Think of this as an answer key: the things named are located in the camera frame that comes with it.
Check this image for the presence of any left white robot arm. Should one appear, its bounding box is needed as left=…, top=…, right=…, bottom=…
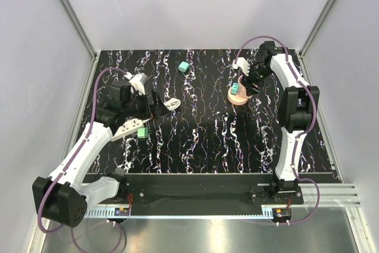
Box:
left=32, top=78, right=181, bottom=232

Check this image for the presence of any teal charger on mat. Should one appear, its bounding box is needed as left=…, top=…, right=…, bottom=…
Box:
left=178, top=62, right=190, bottom=73

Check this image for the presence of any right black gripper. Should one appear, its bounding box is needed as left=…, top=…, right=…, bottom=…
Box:
left=240, top=63, right=273, bottom=97

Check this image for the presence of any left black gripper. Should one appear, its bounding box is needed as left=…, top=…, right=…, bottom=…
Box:
left=123, top=89, right=169, bottom=120

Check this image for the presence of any white power strip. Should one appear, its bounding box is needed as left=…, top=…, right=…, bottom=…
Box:
left=111, top=119, right=146, bottom=142

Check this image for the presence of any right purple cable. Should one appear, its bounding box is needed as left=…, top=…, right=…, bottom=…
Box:
left=235, top=35, right=320, bottom=224

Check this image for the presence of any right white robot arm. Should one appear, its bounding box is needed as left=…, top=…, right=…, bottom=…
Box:
left=232, top=38, right=320, bottom=204

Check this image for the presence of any white slotted cable duct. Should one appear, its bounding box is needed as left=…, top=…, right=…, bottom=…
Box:
left=84, top=207, right=130, bottom=219

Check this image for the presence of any green plug adapter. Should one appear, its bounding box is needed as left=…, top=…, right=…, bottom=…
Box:
left=137, top=127, right=149, bottom=139

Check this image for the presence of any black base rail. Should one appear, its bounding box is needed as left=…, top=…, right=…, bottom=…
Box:
left=78, top=172, right=306, bottom=217

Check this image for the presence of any pink round power socket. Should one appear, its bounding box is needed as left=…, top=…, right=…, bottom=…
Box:
left=227, top=85, right=250, bottom=105

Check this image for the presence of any black marbled mat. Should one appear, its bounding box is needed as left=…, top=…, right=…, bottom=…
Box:
left=77, top=49, right=337, bottom=174

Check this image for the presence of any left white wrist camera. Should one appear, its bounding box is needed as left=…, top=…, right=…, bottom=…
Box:
left=129, top=73, right=147, bottom=95

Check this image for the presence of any teal USB charger plug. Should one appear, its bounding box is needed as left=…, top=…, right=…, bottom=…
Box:
left=230, top=82, right=239, bottom=95

